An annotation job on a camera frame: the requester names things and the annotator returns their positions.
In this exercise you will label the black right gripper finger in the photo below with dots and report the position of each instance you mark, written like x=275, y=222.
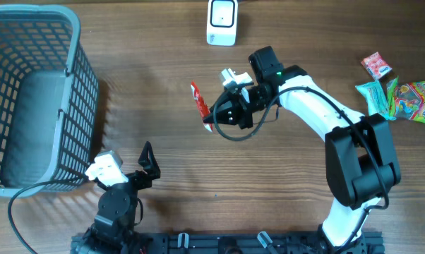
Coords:
x=226, y=101
x=228, y=112

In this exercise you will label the white barcode scanner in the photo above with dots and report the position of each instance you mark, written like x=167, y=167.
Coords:
x=222, y=22

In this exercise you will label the grey plastic shopping basket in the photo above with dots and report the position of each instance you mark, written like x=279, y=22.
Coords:
x=48, y=100

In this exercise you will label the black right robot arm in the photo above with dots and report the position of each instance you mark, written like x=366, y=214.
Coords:
x=361, y=164

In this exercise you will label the teal tissue pack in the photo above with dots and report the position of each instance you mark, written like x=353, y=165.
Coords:
x=375, y=98

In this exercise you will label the Haribo gummy candy bag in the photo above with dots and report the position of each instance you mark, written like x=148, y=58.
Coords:
x=407, y=100

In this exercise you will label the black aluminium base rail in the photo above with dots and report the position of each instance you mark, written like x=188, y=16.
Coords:
x=233, y=243

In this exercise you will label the red Nescafe coffee stick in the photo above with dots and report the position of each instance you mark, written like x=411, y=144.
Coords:
x=201, y=106

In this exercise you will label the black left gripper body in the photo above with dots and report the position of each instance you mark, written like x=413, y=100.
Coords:
x=138, y=181

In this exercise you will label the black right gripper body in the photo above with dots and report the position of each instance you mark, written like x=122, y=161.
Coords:
x=257, y=101

